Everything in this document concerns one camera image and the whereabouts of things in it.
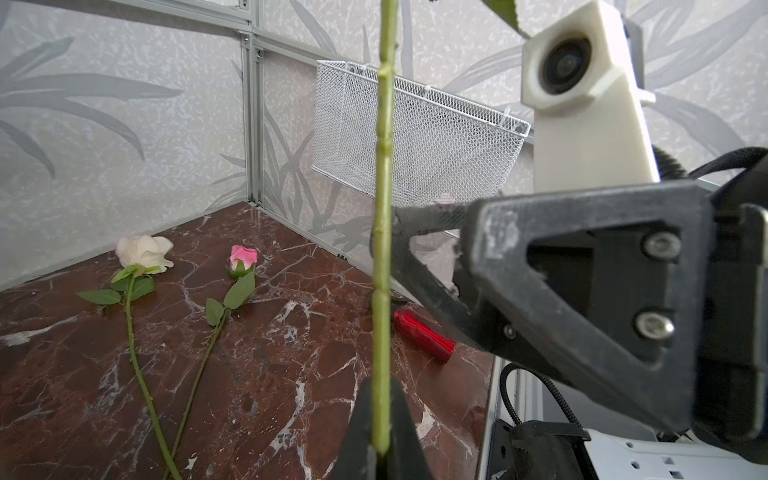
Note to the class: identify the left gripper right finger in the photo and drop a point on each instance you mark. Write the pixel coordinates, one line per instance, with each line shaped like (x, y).
(408, 460)

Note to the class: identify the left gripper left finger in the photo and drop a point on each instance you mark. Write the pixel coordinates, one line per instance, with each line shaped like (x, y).
(356, 458)

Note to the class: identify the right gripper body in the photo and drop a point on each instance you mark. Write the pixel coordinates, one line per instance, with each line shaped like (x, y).
(651, 300)

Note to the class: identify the hot pink rose stem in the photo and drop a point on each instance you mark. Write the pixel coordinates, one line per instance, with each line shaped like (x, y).
(382, 234)

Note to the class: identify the small magenta rose stem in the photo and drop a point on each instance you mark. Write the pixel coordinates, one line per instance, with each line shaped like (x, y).
(241, 266)

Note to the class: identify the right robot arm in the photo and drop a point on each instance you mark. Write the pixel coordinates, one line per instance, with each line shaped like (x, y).
(569, 450)

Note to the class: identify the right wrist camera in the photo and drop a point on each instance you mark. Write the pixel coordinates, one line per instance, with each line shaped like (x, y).
(589, 127)

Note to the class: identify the white wire basket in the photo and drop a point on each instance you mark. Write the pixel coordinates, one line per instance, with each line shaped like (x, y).
(446, 149)

